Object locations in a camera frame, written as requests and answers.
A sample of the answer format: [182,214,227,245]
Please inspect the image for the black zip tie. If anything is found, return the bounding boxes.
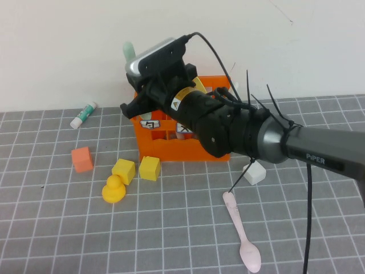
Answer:
[228,158,256,194]
[266,84,303,130]
[245,69,253,108]

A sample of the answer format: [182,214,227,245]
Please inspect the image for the orange plastic cutlery holder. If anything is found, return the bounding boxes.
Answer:
[131,75,232,162]

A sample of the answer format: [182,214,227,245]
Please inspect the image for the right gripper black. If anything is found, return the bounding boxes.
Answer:
[119,63,198,119]

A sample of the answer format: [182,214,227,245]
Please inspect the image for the paper label spoon character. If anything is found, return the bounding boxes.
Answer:
[139,119,161,130]

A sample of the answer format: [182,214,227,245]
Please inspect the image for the yellow rubber duck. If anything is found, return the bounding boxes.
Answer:
[101,174,126,204]

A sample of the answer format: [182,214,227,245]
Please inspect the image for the white plastic cube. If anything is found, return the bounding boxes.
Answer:
[242,159,267,186]

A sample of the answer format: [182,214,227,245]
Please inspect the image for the pink plastic spoon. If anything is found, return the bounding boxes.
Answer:
[222,191,262,273]

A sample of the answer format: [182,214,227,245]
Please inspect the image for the yellow plastic knife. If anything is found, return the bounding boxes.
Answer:
[193,76,206,92]

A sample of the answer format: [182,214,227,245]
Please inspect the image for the yellow foam cube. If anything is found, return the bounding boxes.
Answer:
[139,155,161,181]
[111,158,136,186]

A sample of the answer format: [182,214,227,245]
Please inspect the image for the paper label fork character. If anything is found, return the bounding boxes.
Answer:
[176,122,195,134]

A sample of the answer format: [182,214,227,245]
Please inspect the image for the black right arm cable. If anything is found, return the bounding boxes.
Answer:
[182,31,313,274]

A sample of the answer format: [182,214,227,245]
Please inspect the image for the orange foam cube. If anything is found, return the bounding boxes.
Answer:
[71,146,94,174]

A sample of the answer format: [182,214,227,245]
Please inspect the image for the grey grid table mat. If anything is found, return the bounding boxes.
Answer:
[0,94,365,274]

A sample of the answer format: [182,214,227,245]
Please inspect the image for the white green glue stick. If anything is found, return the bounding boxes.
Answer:
[70,102,98,130]

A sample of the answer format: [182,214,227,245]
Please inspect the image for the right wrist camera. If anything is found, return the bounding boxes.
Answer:
[124,37,188,78]

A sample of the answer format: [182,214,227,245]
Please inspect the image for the green plastic spoon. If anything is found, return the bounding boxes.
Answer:
[122,41,153,121]

